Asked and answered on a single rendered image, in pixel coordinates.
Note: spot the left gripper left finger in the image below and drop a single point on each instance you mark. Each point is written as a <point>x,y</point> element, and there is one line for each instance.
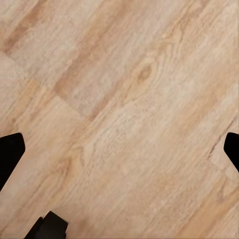
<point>12,148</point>

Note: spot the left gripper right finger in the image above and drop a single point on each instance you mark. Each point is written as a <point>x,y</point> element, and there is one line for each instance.
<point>231,147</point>

